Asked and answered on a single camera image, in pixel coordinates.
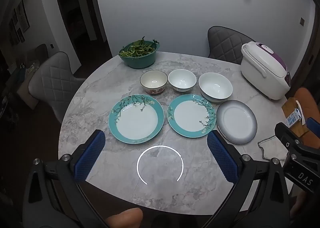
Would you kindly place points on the white purple rice cooker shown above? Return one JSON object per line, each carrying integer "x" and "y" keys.
{"x": 265, "y": 70}

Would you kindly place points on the cream bowl red flowers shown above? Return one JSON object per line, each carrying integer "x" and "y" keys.
{"x": 154, "y": 82}

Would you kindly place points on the wall picture frames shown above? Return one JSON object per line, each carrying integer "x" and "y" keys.
{"x": 18, "y": 24}

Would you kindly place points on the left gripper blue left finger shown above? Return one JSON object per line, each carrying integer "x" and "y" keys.
{"x": 86, "y": 155}

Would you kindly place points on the person's left hand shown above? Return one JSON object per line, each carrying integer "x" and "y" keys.
{"x": 127, "y": 219}

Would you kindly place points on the green leafy vegetables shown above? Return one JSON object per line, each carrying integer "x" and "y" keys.
{"x": 139, "y": 48}

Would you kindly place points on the white dish cloth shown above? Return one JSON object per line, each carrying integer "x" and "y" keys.
{"x": 272, "y": 148}

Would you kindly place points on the small white bowl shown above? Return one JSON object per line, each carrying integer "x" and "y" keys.
{"x": 182, "y": 80}

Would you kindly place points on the orange chair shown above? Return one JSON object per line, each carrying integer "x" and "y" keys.
{"x": 309, "y": 109}

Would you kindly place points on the wooden board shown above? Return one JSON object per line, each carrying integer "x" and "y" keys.
{"x": 288, "y": 108}

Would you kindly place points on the wall switch plate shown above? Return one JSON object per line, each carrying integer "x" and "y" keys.
{"x": 302, "y": 21}

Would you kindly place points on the large white bowl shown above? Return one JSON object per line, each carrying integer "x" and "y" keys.
{"x": 215, "y": 87}

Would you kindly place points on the blue white small carton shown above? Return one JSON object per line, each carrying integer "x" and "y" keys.
{"x": 293, "y": 118}

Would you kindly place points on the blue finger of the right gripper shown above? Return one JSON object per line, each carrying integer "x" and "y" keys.
{"x": 285, "y": 135}
{"x": 313, "y": 125}

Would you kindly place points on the light grey quilted chair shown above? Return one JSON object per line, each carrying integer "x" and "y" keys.
{"x": 54, "y": 84}

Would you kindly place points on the teal basin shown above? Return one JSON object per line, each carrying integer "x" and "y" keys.
{"x": 142, "y": 62}

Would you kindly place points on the grey rimmed white plate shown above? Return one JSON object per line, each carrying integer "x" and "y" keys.
{"x": 236, "y": 122}

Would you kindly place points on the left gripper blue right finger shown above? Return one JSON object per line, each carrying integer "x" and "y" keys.
{"x": 219, "y": 151}

